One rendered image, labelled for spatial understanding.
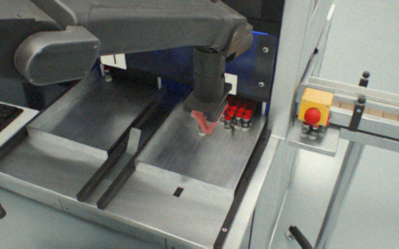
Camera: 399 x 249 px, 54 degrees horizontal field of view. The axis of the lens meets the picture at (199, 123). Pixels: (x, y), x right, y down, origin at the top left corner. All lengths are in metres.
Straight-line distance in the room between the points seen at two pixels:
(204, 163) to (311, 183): 1.28
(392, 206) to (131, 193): 1.59
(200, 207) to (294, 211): 1.20
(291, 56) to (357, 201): 1.38
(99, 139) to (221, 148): 0.34
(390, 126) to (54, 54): 0.98
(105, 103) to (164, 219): 0.48
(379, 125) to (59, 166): 0.86
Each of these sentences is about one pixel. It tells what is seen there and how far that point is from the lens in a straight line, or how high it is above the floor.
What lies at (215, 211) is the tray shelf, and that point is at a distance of 0.91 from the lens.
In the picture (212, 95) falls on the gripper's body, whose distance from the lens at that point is 0.72.
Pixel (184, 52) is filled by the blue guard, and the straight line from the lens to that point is 1.05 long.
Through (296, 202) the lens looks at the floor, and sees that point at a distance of 2.12.
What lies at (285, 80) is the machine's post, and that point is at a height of 1.07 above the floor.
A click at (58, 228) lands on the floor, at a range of 2.08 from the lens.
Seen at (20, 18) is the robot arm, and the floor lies 1.48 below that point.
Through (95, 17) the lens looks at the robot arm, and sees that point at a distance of 0.38.
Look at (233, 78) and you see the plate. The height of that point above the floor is 1.04.
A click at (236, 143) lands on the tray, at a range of 1.07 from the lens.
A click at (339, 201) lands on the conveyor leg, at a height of 0.54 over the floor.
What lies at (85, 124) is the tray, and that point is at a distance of 1.17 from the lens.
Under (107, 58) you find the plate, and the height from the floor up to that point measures 1.01.
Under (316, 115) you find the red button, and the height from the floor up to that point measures 1.01.
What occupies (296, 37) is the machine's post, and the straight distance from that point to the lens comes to 0.94.
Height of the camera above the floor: 1.60
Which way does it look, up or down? 40 degrees down
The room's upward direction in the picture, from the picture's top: straight up
